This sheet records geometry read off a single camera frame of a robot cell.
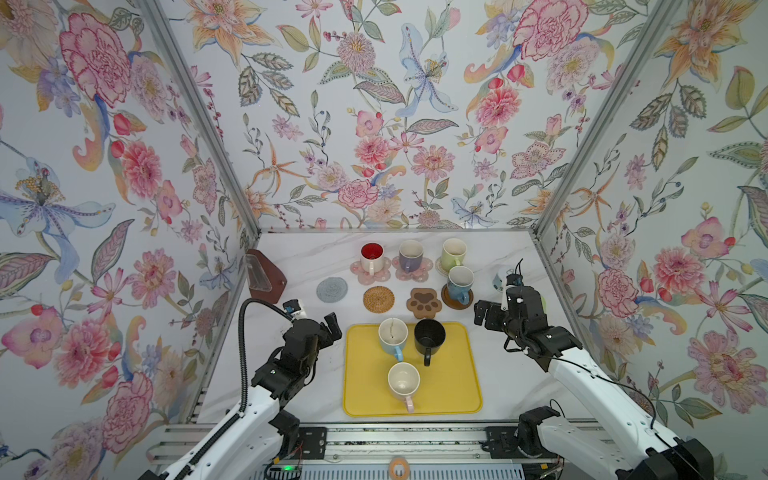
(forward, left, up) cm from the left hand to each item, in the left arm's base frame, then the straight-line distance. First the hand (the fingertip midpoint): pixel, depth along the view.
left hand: (328, 321), depth 82 cm
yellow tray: (-14, -33, -12) cm, 38 cm away
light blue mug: (+1, -18, -10) cm, 20 cm away
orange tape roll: (-31, -18, -11) cm, 38 cm away
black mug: (-1, -29, -8) cm, 30 cm away
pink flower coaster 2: (+24, -28, -12) cm, 39 cm away
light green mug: (+27, -39, -3) cm, 48 cm away
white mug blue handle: (+14, -39, -2) cm, 42 cm away
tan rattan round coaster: (+14, -14, -12) cm, 23 cm away
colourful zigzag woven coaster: (+28, -36, -12) cm, 47 cm away
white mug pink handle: (-13, -20, -11) cm, 27 cm away
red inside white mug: (+28, -12, -6) cm, 31 cm away
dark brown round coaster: (+11, -38, -10) cm, 41 cm away
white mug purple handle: (+30, -26, -8) cm, 40 cm away
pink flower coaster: (+23, -10, -12) cm, 28 cm away
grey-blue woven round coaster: (+19, +2, -12) cm, 23 cm away
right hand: (+3, -45, +2) cm, 45 cm away
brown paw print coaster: (+13, -29, -13) cm, 34 cm away
